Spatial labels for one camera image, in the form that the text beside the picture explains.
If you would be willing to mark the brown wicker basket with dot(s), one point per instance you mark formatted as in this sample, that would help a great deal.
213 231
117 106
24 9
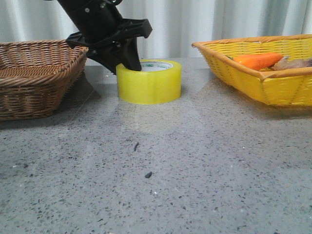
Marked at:
36 75

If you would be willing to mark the brown toy figure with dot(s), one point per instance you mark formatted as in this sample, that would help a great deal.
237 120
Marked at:
285 63

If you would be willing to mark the orange toy carrot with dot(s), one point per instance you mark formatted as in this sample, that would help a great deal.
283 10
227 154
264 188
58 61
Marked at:
258 61

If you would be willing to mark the black debris fleck small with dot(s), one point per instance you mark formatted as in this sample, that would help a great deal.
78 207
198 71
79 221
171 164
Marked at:
148 175

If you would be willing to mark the yellow tape roll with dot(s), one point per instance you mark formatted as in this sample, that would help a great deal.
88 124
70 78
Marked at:
159 81

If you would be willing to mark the yellow woven basket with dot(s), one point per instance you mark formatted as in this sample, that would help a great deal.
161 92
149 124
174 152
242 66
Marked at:
292 87

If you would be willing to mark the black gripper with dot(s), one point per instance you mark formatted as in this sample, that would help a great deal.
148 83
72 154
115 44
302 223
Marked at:
101 25

